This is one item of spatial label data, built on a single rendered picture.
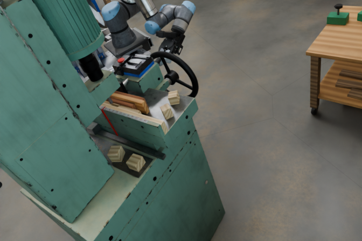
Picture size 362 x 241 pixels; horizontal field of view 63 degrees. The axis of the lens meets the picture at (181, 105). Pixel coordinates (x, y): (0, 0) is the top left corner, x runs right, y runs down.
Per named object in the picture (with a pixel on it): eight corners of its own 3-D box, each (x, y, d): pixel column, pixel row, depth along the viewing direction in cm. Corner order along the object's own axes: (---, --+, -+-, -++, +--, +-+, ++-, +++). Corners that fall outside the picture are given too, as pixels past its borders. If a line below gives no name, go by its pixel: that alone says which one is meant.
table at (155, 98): (211, 93, 117) (208, 82, 114) (168, 149, 101) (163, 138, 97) (110, 72, 152) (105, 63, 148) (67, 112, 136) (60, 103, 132)
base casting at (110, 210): (197, 129, 123) (192, 113, 117) (104, 256, 93) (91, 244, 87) (123, 107, 149) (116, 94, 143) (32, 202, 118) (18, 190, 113)
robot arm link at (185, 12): (187, 7, 158) (199, 8, 153) (178, 25, 157) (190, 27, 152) (179, -2, 152) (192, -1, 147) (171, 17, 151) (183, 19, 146)
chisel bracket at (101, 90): (123, 89, 110) (113, 71, 105) (97, 114, 103) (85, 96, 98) (109, 86, 115) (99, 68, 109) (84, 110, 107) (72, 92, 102)
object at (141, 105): (149, 111, 110) (144, 100, 106) (146, 114, 109) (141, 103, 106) (108, 99, 123) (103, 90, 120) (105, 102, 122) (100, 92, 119)
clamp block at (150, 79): (165, 79, 128) (158, 62, 123) (146, 99, 121) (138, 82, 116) (140, 74, 137) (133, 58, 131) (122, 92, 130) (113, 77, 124)
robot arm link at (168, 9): (152, 11, 155) (168, 12, 148) (166, 0, 160) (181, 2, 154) (157, 24, 160) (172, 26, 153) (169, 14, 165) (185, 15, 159)
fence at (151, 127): (165, 135, 98) (160, 123, 95) (162, 138, 98) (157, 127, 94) (62, 101, 132) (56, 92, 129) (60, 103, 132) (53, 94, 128)
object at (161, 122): (168, 130, 99) (164, 120, 96) (165, 135, 98) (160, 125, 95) (65, 98, 133) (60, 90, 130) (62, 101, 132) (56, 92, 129)
